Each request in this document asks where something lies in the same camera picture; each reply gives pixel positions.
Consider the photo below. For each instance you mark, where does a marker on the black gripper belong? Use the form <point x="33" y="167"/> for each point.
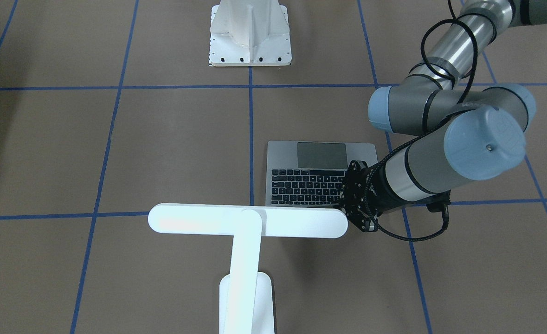
<point x="378" y="191"/>

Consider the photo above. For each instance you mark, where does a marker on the grey laptop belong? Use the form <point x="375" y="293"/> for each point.
<point x="309" y="173"/>

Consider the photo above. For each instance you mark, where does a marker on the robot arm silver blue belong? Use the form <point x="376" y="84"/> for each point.
<point x="458" y="136"/>

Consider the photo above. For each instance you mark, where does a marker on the white desk lamp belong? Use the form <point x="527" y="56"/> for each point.
<point x="246" y="299"/>

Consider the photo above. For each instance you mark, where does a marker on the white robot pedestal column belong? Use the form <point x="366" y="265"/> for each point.
<point x="249" y="33"/>

